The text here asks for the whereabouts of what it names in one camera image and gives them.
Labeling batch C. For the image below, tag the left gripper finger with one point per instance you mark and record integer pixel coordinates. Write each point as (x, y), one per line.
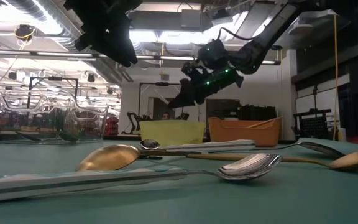
(120, 49)

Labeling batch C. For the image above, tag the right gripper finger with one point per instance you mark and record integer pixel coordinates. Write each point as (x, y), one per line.
(183, 100)

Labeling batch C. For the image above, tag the gold metal spoon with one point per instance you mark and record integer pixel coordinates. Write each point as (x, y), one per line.
(356, 159)
(109, 158)

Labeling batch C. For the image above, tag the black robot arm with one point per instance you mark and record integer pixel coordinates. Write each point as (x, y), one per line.
(183, 116)
(132, 119)

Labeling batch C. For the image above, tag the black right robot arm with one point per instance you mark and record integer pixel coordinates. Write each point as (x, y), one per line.
(269, 34)

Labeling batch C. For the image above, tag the person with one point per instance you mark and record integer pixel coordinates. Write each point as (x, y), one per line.
(166, 116)

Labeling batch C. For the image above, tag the dark cabinet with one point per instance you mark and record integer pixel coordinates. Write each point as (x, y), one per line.
(222, 109)

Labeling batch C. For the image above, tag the yellow plastic bin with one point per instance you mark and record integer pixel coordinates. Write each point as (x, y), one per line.
(172, 132)

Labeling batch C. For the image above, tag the black equipment cases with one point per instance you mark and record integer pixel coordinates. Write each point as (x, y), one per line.
(256, 112)

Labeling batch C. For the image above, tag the long ceiling light bar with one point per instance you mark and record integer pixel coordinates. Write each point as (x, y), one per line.
(57, 54)

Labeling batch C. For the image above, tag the orange plastic bin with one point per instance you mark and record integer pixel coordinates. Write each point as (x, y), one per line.
(244, 133)

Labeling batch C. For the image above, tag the grey ceiling air unit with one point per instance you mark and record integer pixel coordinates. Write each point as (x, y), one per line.
(191, 18)

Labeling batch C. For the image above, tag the red storage crate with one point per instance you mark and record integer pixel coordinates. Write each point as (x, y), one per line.
(112, 126)

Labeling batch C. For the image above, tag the clear plastic bin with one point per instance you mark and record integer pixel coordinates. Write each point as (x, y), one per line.
(42, 102)

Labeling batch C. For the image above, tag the white board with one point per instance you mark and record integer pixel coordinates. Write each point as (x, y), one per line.
(325, 99)

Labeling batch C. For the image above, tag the green table mat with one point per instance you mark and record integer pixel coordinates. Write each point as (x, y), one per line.
(291, 199)

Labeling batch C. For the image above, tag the black gantry frame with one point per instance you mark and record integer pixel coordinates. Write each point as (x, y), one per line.
(154, 83)

